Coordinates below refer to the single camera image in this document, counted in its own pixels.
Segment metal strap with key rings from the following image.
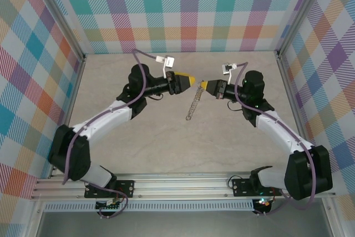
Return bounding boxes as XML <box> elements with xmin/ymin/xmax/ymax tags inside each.
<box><xmin>184</xmin><ymin>80</ymin><xmax>205</xmax><ymax>121</ymax></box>

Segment grey metal panel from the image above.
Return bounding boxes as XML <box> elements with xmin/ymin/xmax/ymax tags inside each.
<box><xmin>35</xmin><ymin>210</ymin><xmax>333</xmax><ymax>237</ymax></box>

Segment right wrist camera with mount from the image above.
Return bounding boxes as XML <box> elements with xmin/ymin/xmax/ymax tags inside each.
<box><xmin>221</xmin><ymin>62</ymin><xmax>239</xmax><ymax>85</ymax></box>

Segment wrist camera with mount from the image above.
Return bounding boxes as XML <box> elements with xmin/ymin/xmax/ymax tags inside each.
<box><xmin>155</xmin><ymin>54</ymin><xmax>176</xmax><ymax>79</ymax></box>
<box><xmin>221</xmin><ymin>62</ymin><xmax>239</xmax><ymax>85</ymax></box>

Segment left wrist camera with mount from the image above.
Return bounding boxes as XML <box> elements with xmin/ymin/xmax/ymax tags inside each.
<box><xmin>155</xmin><ymin>54</ymin><xmax>176</xmax><ymax>79</ymax></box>

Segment aluminium side rail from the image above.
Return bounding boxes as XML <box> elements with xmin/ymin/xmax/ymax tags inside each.
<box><xmin>276</xmin><ymin>51</ymin><xmax>320</xmax><ymax>175</ymax></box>
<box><xmin>48</xmin><ymin>55</ymin><xmax>87</xmax><ymax>179</ymax></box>

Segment aluminium frame post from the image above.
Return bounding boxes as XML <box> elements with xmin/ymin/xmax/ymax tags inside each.
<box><xmin>276</xmin><ymin>0</ymin><xmax>332</xmax><ymax>59</ymax></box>
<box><xmin>27</xmin><ymin>0</ymin><xmax>87</xmax><ymax>62</ymax></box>

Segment long aluminium base rail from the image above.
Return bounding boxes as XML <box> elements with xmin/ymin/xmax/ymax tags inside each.
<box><xmin>30</xmin><ymin>173</ymin><xmax>336</xmax><ymax>200</ymax></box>

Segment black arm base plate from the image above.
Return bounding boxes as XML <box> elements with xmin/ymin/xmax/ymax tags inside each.
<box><xmin>231</xmin><ymin>177</ymin><xmax>283</xmax><ymax>198</ymax></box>
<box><xmin>84</xmin><ymin>180</ymin><xmax>136</xmax><ymax>199</ymax></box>

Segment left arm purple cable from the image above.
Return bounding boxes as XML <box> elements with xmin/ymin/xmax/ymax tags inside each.
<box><xmin>62</xmin><ymin>49</ymin><xmax>158</xmax><ymax>219</ymax></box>

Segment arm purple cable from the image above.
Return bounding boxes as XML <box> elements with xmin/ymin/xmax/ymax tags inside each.
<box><xmin>62</xmin><ymin>49</ymin><xmax>158</xmax><ymax>219</ymax></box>
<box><xmin>234</xmin><ymin>62</ymin><xmax>317</xmax><ymax>217</ymax></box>

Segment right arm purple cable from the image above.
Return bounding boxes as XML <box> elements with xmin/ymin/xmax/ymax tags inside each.
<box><xmin>234</xmin><ymin>62</ymin><xmax>317</xmax><ymax>217</ymax></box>

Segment white slotted cable duct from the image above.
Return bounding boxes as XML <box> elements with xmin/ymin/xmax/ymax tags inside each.
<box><xmin>44</xmin><ymin>199</ymin><xmax>255</xmax><ymax>212</ymax></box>

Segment circuit board with wires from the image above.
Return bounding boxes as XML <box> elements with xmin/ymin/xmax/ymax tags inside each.
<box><xmin>95</xmin><ymin>196</ymin><xmax>124</xmax><ymax>211</ymax></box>
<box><xmin>255</xmin><ymin>197</ymin><xmax>274</xmax><ymax>209</ymax></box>

